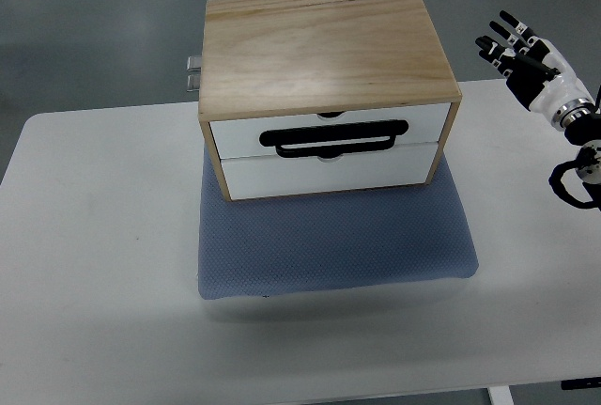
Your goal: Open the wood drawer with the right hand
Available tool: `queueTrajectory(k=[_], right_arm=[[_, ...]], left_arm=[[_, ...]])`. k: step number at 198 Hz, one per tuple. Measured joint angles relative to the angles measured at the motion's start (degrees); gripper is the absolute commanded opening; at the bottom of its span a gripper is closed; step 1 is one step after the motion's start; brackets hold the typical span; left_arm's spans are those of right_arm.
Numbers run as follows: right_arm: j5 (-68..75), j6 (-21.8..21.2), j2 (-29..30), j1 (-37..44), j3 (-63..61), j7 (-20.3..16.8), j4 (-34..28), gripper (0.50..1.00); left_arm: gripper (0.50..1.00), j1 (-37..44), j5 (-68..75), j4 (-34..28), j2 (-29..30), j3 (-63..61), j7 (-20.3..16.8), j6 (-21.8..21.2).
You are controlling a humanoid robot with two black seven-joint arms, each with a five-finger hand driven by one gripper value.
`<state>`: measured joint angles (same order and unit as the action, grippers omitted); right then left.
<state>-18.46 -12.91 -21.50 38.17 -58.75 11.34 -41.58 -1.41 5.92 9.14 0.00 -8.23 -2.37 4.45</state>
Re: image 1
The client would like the white top drawer black handle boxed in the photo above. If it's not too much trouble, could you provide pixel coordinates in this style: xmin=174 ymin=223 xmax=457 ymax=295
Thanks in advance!
xmin=210 ymin=102 xmax=451 ymax=159

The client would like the metal clamp behind cabinet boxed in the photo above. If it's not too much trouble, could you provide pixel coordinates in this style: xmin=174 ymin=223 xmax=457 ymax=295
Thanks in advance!
xmin=186 ymin=55 xmax=202 ymax=92

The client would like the blue mesh mat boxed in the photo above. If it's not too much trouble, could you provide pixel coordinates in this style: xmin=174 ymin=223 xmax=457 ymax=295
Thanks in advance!
xmin=198 ymin=161 xmax=479 ymax=300

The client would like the white bottom drawer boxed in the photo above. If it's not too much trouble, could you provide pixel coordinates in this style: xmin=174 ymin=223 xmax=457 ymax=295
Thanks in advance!
xmin=222 ymin=143 xmax=438 ymax=200

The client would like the white table leg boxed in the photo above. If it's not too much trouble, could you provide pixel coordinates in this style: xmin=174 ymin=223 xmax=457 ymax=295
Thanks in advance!
xmin=487 ymin=385 xmax=515 ymax=405

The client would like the wooden drawer cabinet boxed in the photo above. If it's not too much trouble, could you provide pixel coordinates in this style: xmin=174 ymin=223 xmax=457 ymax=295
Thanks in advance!
xmin=198 ymin=0 xmax=462 ymax=201

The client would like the black table control panel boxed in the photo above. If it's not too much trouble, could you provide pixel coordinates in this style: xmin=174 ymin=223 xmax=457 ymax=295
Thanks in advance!
xmin=561 ymin=377 xmax=601 ymax=391

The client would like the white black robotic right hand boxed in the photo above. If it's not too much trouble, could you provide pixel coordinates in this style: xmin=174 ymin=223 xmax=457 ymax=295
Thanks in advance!
xmin=475 ymin=10 xmax=599 ymax=132

